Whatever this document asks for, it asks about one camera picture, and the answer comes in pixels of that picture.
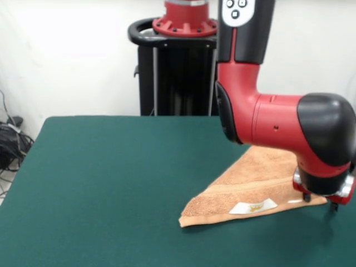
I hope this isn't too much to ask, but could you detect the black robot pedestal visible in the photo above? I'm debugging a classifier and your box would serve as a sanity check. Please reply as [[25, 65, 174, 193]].
[[127, 18, 220, 116]]

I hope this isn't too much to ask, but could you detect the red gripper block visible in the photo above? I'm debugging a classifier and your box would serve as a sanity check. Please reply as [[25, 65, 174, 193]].
[[291, 174, 356, 212]]

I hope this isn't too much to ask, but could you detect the tan terry towel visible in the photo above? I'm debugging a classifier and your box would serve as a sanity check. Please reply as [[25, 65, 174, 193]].
[[178, 145, 329, 229]]

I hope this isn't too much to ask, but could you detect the dark green table cloth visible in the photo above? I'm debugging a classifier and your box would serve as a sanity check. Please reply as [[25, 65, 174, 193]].
[[0, 115, 356, 267]]

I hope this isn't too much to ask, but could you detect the black cable tangle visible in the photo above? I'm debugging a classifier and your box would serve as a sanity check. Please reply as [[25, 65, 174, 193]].
[[0, 88, 36, 198]]

